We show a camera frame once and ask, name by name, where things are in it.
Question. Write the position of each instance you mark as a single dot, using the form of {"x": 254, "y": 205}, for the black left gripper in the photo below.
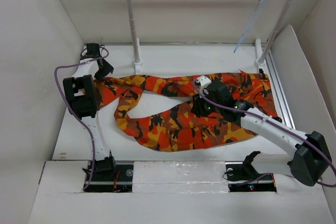
{"x": 107, "y": 69}

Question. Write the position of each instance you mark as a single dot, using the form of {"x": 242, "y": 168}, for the aluminium side rail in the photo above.
{"x": 282, "y": 105}

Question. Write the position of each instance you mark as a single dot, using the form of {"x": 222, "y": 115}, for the white foam board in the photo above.
{"x": 307, "y": 106}

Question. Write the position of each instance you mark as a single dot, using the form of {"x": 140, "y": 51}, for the blue wire hanger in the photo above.
{"x": 257, "y": 11}

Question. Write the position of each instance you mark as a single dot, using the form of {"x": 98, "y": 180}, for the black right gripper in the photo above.
{"x": 197, "y": 108}

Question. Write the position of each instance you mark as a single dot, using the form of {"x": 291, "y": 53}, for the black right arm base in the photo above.
{"x": 244, "y": 179}

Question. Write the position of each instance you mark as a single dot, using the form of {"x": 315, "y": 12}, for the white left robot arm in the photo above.
{"x": 84, "y": 102}

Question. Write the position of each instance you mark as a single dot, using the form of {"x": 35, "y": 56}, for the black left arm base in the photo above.
{"x": 120, "y": 181}

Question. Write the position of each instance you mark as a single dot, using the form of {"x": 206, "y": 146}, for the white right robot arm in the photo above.
{"x": 306, "y": 156}

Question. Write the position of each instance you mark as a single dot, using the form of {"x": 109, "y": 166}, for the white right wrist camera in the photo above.
{"x": 202, "y": 82}

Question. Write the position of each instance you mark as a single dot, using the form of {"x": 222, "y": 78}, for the orange camouflage trousers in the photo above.
{"x": 176, "y": 129}

